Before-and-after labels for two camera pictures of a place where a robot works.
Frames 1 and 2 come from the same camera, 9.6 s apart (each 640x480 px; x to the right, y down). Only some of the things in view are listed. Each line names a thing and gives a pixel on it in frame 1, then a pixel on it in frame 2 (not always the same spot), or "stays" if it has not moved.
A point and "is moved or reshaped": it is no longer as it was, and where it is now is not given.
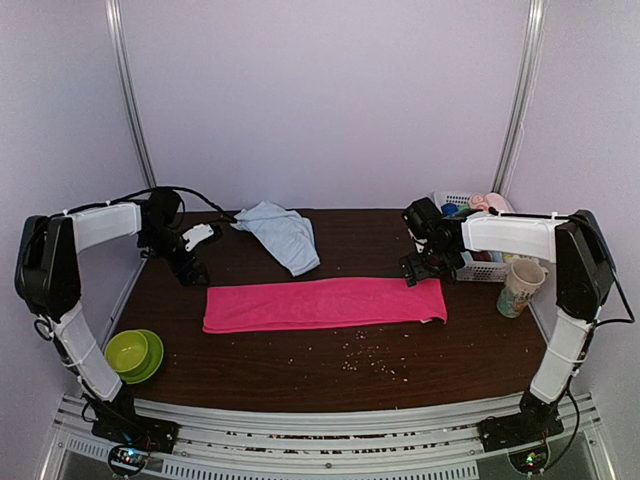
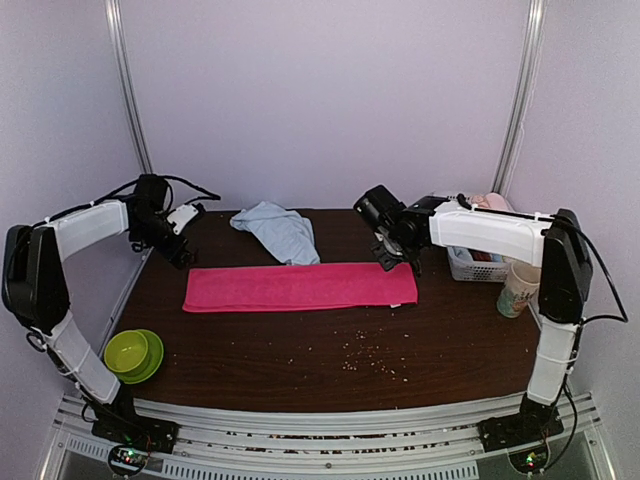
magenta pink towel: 319,304 is moved or reshaped
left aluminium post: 124,50 stays
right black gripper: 418,269 -> 386,260
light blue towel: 288,234 stays
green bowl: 125,350 stays
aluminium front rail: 439,442 stays
